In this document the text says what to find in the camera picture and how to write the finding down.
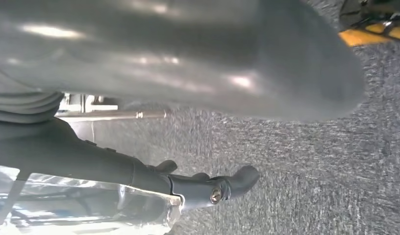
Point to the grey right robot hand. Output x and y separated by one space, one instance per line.
187 48

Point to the yellow floor tape outline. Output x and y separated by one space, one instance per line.
356 38

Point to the black robot leg and foot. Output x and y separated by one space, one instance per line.
352 13

